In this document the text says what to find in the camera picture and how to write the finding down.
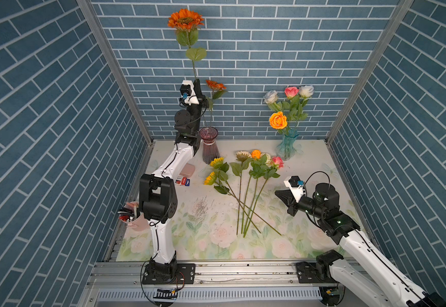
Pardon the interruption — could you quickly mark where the orange yellow rose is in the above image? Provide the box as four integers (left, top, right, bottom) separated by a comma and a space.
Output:
269, 111, 288, 133

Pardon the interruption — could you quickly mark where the purple glass vase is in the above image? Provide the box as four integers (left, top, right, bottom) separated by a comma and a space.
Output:
199, 127, 220, 165

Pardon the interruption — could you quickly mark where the pink rose small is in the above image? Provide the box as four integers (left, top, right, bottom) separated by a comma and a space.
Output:
267, 154, 284, 181

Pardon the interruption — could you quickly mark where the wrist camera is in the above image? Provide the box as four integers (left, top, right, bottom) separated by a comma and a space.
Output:
284, 175, 306, 202
179, 80, 199, 106

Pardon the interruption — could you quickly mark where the blue glass vase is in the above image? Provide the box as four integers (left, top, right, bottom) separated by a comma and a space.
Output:
276, 128, 299, 161

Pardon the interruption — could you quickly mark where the pink rose tall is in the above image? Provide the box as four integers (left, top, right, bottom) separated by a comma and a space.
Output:
283, 87, 300, 122

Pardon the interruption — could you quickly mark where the glue stick package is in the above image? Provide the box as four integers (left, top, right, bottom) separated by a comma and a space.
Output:
175, 176, 190, 186

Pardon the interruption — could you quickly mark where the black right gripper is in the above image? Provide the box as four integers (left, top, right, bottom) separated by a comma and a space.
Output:
275, 189, 324, 220

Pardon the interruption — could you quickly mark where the pink pen cup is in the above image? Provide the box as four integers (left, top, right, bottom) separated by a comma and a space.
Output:
118, 202, 149, 232

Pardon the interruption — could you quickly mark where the yellow sunflower upper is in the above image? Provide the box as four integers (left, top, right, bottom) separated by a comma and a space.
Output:
210, 157, 270, 235

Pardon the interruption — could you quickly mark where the beige gerbera flower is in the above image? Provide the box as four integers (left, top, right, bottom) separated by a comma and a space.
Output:
236, 151, 251, 163

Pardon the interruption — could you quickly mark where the floral table mat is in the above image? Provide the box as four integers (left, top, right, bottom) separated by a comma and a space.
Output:
116, 180, 362, 262

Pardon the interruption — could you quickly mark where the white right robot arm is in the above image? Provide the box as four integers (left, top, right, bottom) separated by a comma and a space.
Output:
275, 176, 446, 306

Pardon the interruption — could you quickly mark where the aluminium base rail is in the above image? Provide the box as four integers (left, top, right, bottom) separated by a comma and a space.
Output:
80, 258, 408, 307

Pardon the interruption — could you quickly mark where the yellow sunflower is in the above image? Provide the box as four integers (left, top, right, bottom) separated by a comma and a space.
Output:
204, 171, 256, 226
210, 157, 270, 235

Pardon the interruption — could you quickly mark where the yellow sunflower lower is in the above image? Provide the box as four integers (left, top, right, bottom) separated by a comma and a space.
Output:
204, 171, 256, 226

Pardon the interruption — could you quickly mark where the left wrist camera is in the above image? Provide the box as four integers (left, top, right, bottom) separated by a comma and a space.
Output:
179, 80, 199, 106

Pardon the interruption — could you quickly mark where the orange gerbera flower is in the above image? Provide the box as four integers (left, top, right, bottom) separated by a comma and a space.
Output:
206, 79, 228, 126
168, 9, 206, 79

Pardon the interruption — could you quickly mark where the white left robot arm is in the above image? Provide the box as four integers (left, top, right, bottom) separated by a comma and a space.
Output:
139, 79, 208, 282

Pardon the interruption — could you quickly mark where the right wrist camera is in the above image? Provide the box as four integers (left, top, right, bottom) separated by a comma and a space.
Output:
284, 175, 306, 202

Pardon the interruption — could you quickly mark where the white rose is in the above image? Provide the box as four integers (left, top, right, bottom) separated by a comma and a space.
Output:
298, 85, 315, 120
263, 90, 285, 113

